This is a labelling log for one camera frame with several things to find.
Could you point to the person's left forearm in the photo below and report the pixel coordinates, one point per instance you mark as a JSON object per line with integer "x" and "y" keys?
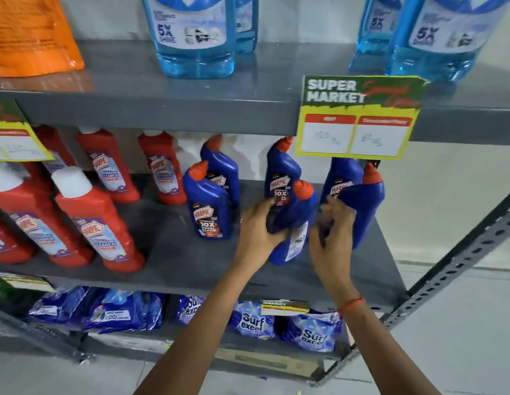
{"x": 197, "y": 329}

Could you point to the orange plastic pouch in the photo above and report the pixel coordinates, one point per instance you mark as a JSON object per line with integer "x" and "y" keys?
{"x": 28, "y": 32}

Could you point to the person's left thumb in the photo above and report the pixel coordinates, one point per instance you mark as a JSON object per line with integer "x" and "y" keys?
{"x": 264, "y": 205}

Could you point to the orange wrist thread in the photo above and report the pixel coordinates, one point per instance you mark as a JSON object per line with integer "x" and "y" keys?
{"x": 351, "y": 305}

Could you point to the grey metal shelf rack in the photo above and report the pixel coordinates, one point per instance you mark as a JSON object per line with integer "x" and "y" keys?
{"x": 156, "y": 102}

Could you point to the blue red-capped toilet cleaner bottle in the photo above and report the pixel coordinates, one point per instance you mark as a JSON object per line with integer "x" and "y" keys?
{"x": 298, "y": 242}
{"x": 368, "y": 209}

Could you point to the small yellow shelf price tag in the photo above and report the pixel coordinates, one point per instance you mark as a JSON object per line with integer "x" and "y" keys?
{"x": 284, "y": 307}
{"x": 26, "y": 282}

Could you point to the blue liquid cleaner bottle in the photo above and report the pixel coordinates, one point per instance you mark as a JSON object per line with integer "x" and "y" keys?
{"x": 374, "y": 32}
{"x": 246, "y": 24}
{"x": 440, "y": 41}
{"x": 193, "y": 36}

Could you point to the person's right hand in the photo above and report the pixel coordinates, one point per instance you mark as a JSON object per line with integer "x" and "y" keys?
{"x": 335, "y": 250}

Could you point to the row of blue cleaner bottles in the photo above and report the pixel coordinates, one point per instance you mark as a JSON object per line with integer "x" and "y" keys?
{"x": 207, "y": 209}

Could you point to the row of red cleaner bottles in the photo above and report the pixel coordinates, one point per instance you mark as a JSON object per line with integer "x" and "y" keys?
{"x": 100, "y": 226}

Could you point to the person's left hand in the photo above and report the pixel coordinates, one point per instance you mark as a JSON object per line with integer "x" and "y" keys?
{"x": 253, "y": 236}

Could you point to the person's right thumb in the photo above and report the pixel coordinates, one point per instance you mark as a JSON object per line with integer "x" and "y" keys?
{"x": 316, "y": 238}

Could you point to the person's right forearm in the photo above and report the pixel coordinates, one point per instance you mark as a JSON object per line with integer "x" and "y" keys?
{"x": 378, "y": 353}

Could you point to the green yellow price sign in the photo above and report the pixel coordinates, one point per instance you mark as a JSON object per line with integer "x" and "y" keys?
{"x": 358, "y": 119}
{"x": 16, "y": 139}

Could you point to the blue detergent packet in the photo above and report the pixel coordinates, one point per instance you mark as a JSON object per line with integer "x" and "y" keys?
{"x": 123, "y": 312}
{"x": 251, "y": 321}
{"x": 190, "y": 310}
{"x": 57, "y": 306}
{"x": 310, "y": 333}

